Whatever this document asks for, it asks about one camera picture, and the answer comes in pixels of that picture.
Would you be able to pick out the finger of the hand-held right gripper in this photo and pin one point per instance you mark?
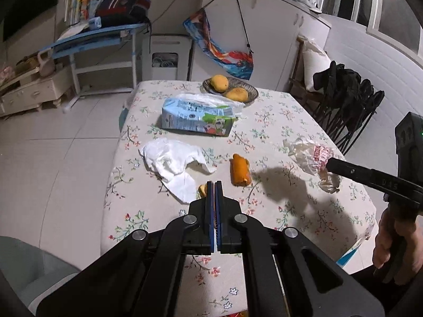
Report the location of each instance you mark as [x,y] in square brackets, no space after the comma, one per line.
[357,173]

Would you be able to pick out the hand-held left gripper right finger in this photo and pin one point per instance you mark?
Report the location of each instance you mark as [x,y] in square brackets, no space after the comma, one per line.
[218,211]

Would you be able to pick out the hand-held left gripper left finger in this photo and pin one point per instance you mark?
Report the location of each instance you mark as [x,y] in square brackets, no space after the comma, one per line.
[210,211]

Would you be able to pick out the clear red printed wrapper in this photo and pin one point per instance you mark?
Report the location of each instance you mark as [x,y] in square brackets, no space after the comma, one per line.
[307,158]

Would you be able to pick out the grey trash bin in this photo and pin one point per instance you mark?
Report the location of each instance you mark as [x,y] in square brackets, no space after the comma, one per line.
[29,264]

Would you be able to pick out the person's right hand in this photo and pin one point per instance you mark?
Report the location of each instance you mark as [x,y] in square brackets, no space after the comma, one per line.
[383,241]

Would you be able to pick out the large orange peel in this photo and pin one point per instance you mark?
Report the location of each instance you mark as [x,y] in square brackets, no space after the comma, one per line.
[240,170]

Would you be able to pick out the row of black folding chairs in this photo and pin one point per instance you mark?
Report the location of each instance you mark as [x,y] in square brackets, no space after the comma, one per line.
[357,119]

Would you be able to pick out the white crumpled tissue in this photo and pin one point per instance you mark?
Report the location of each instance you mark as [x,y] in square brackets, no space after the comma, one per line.
[168,161]

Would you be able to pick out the floral tablecloth table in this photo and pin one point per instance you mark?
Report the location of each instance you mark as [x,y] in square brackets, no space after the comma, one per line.
[297,119]

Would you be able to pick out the black cloth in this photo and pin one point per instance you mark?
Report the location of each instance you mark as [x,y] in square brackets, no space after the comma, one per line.
[337,82]

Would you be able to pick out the blue white milk carton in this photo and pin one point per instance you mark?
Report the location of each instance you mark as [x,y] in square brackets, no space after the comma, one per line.
[185,117]

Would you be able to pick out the wooden chair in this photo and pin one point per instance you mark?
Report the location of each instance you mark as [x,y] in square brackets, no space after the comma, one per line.
[297,89]

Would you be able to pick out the thin clear plastic bag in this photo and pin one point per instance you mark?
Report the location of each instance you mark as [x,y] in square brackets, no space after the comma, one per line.
[214,99]

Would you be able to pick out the white pillow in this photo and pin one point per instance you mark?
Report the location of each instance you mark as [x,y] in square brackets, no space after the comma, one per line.
[315,64]

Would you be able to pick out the yellow mango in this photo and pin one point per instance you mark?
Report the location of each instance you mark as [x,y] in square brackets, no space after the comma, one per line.
[219,83]
[237,94]

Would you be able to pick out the grey patterned fruit bowl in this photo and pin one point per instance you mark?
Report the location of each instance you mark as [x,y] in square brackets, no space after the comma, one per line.
[233,83]

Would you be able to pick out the teal chair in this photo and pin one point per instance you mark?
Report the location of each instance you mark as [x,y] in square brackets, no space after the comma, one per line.
[127,112]

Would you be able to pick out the colourful printed bag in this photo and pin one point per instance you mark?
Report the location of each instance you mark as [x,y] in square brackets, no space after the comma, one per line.
[214,49]

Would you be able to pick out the white tall cabinet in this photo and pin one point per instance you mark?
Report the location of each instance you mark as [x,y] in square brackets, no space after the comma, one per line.
[271,33]

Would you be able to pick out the white air purifier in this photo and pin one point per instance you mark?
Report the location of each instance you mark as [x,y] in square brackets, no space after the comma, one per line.
[165,43]

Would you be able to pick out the blue study desk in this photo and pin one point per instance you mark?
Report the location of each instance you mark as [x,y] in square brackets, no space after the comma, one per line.
[92,36]

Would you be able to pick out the cream television cabinet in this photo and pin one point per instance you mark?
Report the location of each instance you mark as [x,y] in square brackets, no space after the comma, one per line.
[33,92]

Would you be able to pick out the pink jug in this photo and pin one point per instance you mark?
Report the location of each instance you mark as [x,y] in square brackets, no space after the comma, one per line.
[46,66]

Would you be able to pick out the small blue pack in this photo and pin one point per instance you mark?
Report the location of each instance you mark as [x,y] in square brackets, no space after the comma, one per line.
[95,22]

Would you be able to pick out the dark striped backpack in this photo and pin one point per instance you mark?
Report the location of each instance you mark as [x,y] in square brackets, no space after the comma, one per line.
[122,8]

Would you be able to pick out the white paper sheets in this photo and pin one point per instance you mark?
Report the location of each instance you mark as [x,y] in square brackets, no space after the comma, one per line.
[74,30]

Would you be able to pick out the row of books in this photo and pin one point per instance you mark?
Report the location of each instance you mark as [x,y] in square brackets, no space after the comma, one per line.
[74,8]

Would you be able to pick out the pink flower bouquet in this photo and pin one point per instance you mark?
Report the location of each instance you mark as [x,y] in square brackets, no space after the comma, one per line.
[5,73]

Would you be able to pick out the window frame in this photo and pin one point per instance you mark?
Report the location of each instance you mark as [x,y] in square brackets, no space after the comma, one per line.
[380,3]

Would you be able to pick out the black wall television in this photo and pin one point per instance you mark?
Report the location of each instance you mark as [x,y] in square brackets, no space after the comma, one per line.
[29,3]

